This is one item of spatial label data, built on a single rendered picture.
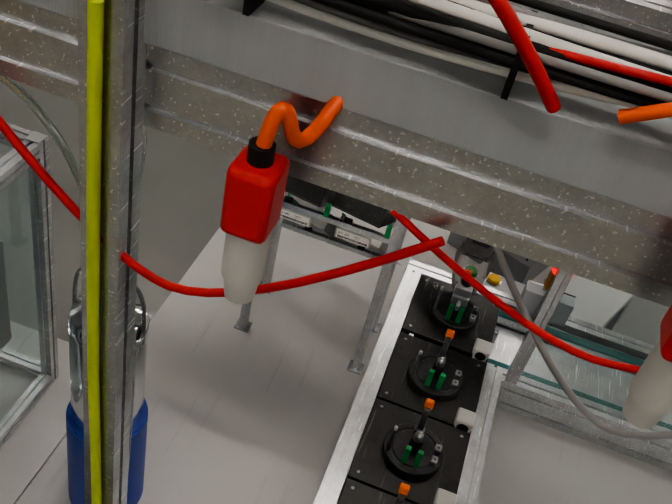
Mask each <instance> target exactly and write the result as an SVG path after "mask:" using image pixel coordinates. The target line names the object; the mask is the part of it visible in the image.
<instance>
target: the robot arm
mask: <svg viewBox="0 0 672 504"><path fill-rule="evenodd" d="M494 254H495V253H494V252H492V246H491V245H488V244H485V243H482V242H479V241H476V240H473V239H470V238H468V237H467V239H466V242H464V241H463V242H462V245H461V246H460V247H459V248H458V250H457V251H456V254H455V260H454V261H455V262H456V263H457V264H458V265H460V266H461V267H462V268H463V267H465V266H466V265H467V263H468V259H467V257H466V256H469V257H471V258H474V259H477V260H480V261H483V260H484V259H485V260H484V261H483V263H481V264H479V265H477V272H478V275H477V278H476V280H477V281H478V282H480V283H481V284H482V285H483V283H484V281H485V280H486V278H487V276H488V275H489V273H490V271H491V269H492V268H493V265H494ZM458 277H459V275H458V274H456V273H455V272H454V271H453V272H452V287H453V288H454V287H455V286H456V284H457V282H458Z"/></svg>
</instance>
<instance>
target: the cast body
mask: <svg viewBox="0 0 672 504"><path fill-rule="evenodd" d="M472 291H473V287H472V286H470V285H469V284H468V283H467V282H466V281H465V280H463V279H462V278H461V277H460V276H459V279H458V282H457V284H456V286H455V289H454V292H453V295H452V298H451V301H450V302H451V303H453V304H456V306H455V311H458V310H459V308H460V306H462V307H465V308H466V306H467V304H468V301H469V298H470V296H471V294H472Z"/></svg>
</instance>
